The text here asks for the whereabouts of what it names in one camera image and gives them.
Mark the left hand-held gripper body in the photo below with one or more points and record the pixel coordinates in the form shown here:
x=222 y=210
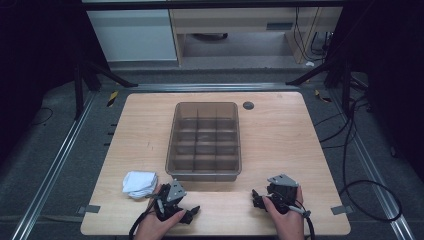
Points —
x=174 y=193

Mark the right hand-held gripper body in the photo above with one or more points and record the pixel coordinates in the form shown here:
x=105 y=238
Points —
x=282 y=190

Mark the person's right hand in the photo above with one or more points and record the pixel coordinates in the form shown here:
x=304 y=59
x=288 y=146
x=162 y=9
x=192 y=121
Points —
x=286 y=225

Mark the person's left hand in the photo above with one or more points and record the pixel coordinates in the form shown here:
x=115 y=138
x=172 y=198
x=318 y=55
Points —
x=153 y=228

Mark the white folded cloth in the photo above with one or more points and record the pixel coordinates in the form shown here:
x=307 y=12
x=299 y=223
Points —
x=139 y=183

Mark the grey divided plastic storage box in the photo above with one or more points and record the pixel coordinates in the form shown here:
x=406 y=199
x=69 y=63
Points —
x=204 y=141

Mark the grey tape piece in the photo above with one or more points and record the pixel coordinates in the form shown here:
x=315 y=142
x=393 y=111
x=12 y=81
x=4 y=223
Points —
x=341 y=210
x=90 y=209

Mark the yellow black tape strip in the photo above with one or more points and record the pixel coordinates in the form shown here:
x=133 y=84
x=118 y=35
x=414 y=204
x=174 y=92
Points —
x=112 y=98
x=321 y=96

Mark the black metal stand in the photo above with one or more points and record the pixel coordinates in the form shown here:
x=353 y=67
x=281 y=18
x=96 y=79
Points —
x=346 y=86
x=79 y=90

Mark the white cabinet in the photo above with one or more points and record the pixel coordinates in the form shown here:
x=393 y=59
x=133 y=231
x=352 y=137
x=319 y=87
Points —
x=133 y=35

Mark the light wooden desk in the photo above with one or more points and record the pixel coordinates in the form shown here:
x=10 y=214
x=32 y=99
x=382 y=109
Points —
x=233 y=20

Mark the metal floor rail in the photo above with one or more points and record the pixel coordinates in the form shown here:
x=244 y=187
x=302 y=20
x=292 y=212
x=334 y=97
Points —
x=50 y=173
x=373 y=170

